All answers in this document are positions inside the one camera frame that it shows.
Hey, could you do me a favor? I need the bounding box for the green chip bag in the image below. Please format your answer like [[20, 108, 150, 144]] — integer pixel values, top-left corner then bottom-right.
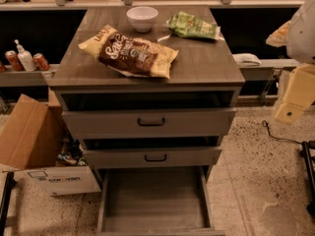
[[166, 11, 221, 40]]

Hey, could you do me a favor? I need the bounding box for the red soda can left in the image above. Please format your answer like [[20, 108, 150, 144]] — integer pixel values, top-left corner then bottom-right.
[[5, 50, 24, 71]]

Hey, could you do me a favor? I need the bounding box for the white bowl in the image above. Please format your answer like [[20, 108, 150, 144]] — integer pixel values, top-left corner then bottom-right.
[[126, 6, 158, 32]]

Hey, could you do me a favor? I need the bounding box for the red soda can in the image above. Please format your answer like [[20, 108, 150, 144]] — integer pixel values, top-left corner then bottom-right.
[[33, 53, 50, 71], [5, 50, 24, 71]]

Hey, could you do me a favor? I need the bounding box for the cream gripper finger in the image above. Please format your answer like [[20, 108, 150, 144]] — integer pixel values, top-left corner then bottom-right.
[[266, 21, 291, 47], [275, 63, 315, 124]]

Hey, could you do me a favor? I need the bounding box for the black stand left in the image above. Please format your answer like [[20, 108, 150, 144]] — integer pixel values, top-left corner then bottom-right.
[[0, 172, 16, 236]]

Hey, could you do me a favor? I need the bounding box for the top drawer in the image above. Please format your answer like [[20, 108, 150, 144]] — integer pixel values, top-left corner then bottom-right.
[[62, 108, 235, 139]]

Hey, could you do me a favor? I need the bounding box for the white pump bottle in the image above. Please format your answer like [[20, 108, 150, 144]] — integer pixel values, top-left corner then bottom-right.
[[15, 39, 36, 72]]

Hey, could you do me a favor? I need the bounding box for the middle drawer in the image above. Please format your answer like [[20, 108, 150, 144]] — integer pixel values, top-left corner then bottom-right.
[[84, 147, 221, 169]]

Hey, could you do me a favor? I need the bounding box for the red soda can right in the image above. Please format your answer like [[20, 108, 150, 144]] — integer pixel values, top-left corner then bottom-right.
[[33, 53, 50, 71]]

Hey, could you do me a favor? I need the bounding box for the white cardboard box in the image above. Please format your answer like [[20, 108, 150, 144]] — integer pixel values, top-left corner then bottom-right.
[[23, 165, 102, 197]]

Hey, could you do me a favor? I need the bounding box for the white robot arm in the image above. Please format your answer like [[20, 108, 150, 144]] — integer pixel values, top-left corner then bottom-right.
[[266, 0, 315, 124]]

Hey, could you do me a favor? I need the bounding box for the grey drawer cabinet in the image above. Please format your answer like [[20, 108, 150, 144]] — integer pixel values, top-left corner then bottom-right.
[[47, 6, 244, 173]]

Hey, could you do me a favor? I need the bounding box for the bottom drawer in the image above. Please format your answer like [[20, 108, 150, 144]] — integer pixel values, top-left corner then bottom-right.
[[96, 166, 225, 236]]

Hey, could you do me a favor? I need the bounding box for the brown yellow chip bag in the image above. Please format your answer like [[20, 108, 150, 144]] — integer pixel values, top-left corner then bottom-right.
[[79, 25, 178, 79]]

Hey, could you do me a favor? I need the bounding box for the white folded cloth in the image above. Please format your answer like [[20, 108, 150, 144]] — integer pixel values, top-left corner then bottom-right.
[[233, 53, 261, 67]]

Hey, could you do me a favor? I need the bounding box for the brown cardboard box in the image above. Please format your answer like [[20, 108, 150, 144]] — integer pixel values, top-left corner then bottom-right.
[[0, 94, 64, 170]]

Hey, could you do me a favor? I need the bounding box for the drawer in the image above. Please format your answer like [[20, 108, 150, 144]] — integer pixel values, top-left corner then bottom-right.
[[96, 166, 225, 236], [62, 108, 235, 139], [84, 147, 221, 169]]

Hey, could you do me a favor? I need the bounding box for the black floor cable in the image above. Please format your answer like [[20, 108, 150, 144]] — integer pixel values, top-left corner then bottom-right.
[[261, 119, 304, 146]]

